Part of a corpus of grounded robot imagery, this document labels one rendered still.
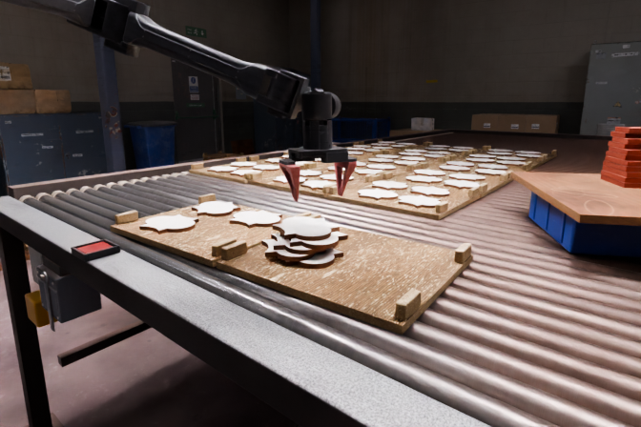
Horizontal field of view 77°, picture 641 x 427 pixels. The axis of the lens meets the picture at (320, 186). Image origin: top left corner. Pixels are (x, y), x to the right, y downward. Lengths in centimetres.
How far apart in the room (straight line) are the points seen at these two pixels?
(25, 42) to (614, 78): 771
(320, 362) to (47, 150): 539
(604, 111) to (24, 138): 749
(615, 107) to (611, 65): 58
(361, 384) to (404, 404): 6
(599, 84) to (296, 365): 676
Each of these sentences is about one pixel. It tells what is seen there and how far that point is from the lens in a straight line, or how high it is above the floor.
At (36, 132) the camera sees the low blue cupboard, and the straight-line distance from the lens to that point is 575.
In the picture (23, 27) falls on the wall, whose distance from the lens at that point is 637.
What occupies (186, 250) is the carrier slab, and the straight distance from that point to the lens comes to 94.
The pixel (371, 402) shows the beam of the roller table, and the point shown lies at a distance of 53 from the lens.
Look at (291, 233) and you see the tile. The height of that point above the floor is 99.
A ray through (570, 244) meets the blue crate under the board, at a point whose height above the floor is 94.
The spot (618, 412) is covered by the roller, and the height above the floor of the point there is 91.
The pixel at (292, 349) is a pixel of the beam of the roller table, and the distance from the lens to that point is 61.
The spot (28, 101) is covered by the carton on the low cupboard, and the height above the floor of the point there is 125.
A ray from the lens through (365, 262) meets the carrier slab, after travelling 84.
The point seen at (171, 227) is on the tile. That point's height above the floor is 95.
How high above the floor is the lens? 125
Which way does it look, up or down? 12 degrees down
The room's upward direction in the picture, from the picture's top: straight up
